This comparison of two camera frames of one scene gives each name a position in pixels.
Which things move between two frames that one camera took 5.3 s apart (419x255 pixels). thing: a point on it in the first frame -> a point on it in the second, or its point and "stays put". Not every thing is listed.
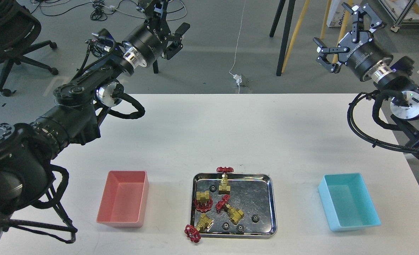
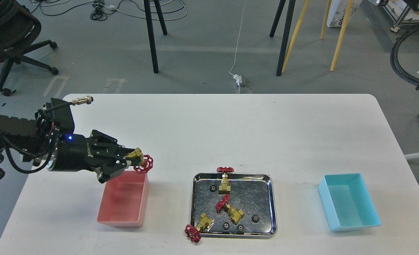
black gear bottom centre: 225,226 stays put
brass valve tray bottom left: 193,232 stays put
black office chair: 9,28 stays put
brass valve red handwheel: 204,202 -> 146,161
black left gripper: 145,43 -> 99,152
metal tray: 233,205 stays put
